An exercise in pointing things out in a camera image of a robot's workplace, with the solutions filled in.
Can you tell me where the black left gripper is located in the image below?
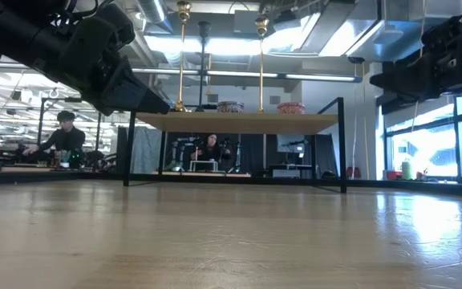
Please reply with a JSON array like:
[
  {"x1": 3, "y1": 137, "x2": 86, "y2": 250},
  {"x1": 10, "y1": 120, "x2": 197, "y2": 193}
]
[{"x1": 0, "y1": 0, "x2": 136, "y2": 97}]

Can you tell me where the purple round candle tin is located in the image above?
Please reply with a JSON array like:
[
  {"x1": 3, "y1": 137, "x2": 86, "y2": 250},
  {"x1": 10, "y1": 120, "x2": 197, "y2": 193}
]
[{"x1": 216, "y1": 100, "x2": 245, "y2": 114}]

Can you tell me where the gold candlestick holder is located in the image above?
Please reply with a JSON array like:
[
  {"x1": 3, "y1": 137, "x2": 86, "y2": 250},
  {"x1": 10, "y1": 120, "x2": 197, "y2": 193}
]
[
  {"x1": 253, "y1": 14, "x2": 270, "y2": 115},
  {"x1": 173, "y1": 0, "x2": 193, "y2": 113}
]

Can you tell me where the pink round candle tin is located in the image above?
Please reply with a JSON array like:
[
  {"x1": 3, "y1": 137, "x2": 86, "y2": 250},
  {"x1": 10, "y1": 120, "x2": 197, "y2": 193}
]
[{"x1": 276, "y1": 102, "x2": 306, "y2": 116}]

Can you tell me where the grey fabric panel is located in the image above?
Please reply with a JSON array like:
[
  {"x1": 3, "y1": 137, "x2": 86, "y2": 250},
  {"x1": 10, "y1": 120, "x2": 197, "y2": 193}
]
[{"x1": 130, "y1": 127, "x2": 164, "y2": 174}]

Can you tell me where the person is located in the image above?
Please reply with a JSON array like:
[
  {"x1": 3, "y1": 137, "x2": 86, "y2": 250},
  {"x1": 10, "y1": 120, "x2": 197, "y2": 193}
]
[
  {"x1": 190, "y1": 132, "x2": 232, "y2": 172},
  {"x1": 21, "y1": 110, "x2": 87, "y2": 165}
]

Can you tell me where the green bottle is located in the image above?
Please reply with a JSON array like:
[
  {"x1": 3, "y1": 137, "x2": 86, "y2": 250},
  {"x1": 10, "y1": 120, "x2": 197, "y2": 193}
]
[{"x1": 401, "y1": 158, "x2": 415, "y2": 181}]

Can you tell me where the small white table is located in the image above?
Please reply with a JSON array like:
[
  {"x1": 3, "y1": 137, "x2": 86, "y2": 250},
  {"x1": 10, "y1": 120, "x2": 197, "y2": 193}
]
[{"x1": 189, "y1": 159, "x2": 219, "y2": 173}]

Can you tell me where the long light bar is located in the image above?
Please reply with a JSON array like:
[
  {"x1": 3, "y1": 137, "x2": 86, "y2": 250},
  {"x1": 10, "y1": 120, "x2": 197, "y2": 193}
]
[{"x1": 132, "y1": 67, "x2": 363, "y2": 83}]

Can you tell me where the wooden shelf with black legs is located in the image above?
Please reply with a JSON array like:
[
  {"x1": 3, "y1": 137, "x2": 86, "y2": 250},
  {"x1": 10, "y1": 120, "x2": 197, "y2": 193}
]
[{"x1": 122, "y1": 97, "x2": 348, "y2": 194}]

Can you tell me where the grey ceiling box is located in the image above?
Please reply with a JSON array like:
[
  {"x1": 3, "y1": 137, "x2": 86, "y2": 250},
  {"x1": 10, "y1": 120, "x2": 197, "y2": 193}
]
[{"x1": 233, "y1": 10, "x2": 262, "y2": 35}]

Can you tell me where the grey screen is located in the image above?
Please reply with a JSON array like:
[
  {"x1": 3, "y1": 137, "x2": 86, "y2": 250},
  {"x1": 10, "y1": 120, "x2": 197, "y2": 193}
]
[{"x1": 277, "y1": 134, "x2": 308, "y2": 154}]

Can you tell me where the rectangular silver ventilation duct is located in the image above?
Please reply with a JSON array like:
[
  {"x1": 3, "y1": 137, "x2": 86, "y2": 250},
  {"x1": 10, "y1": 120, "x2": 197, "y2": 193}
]
[{"x1": 318, "y1": 0, "x2": 462, "y2": 62}]

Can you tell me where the round silver ventilation duct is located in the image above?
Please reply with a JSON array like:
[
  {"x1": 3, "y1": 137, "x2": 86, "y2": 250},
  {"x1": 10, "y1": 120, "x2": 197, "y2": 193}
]
[{"x1": 136, "y1": 0, "x2": 174, "y2": 35}]

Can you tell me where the black metal table frame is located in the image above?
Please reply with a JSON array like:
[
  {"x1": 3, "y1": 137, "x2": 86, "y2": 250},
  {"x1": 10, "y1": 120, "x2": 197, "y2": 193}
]
[{"x1": 0, "y1": 169, "x2": 462, "y2": 198}]

